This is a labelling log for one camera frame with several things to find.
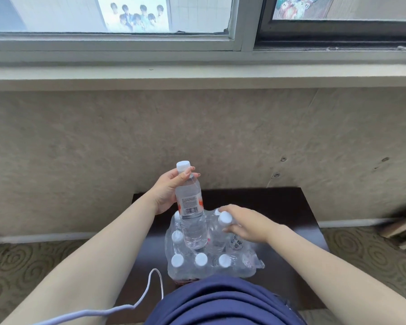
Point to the person's right hand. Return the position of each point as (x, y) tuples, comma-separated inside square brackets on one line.
[(250, 225)]

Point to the person's left hand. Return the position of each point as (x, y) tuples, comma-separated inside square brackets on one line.
[(165, 192)]

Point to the clear water bottle white cap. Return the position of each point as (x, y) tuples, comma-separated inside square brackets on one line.
[(191, 220), (218, 238)]

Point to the shrink-wrapped pack of water bottles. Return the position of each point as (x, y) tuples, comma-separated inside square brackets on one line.
[(189, 267)]

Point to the person's left forearm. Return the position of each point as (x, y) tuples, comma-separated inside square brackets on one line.
[(98, 260)]

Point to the person's right forearm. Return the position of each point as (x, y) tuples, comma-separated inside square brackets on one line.
[(331, 277)]

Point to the person's blue clothing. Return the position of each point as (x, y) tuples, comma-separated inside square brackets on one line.
[(223, 304)]

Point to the dark glossy table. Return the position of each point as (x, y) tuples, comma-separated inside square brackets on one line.
[(291, 213)]

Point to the pale stone window sill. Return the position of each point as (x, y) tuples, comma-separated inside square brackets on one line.
[(189, 76)]

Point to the wooden slatted panel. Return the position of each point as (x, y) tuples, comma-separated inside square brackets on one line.
[(401, 230)]

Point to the colourful poster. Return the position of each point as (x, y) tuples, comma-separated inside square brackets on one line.
[(301, 6)]

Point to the grey window frame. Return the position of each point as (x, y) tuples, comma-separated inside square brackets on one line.
[(247, 37)]

